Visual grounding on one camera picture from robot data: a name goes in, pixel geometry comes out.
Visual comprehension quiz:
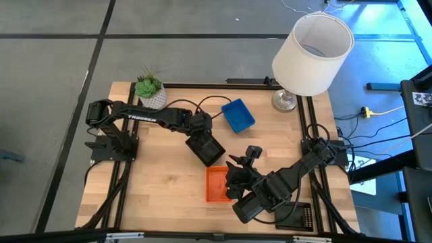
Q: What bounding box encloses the orange plastic slotted basket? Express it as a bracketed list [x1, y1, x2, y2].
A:
[205, 165, 234, 204]

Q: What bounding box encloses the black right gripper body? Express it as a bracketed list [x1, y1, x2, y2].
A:
[224, 157, 268, 200]

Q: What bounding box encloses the black white marker sheet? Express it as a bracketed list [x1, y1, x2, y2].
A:
[412, 91, 432, 108]

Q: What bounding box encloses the white geometric plant pot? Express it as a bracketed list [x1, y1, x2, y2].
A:
[138, 84, 167, 110]

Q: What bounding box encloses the silver metal lamp base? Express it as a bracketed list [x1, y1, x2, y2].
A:
[271, 88, 298, 113]

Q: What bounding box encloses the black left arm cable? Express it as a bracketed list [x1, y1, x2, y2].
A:
[161, 95, 234, 119]

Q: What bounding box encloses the black plastic slotted basket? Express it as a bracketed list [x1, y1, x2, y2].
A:
[275, 201, 315, 233]
[184, 133, 226, 168]

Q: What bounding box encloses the white fabric lamp shade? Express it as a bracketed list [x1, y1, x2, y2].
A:
[271, 11, 355, 97]

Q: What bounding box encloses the black desk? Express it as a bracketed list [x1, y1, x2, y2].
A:
[347, 63, 432, 185]

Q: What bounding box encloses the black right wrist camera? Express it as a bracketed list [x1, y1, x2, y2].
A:
[245, 144, 263, 159]

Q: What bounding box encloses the green succulent plant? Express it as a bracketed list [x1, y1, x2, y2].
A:
[134, 65, 163, 99]

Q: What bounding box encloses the black cable bundle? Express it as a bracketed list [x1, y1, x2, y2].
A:
[333, 114, 416, 163]

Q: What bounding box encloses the blue plastic slotted basket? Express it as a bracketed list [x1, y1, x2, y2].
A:
[221, 98, 257, 134]

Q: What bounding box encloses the white paper sheet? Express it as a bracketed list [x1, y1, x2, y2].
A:
[347, 153, 377, 196]

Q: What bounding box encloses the black aluminium table frame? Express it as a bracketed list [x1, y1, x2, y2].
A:
[76, 77, 362, 243]

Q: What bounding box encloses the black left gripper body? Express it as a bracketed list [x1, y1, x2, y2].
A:
[188, 112, 214, 140]

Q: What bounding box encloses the yellow extension cable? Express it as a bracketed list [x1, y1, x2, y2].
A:
[369, 105, 406, 117]

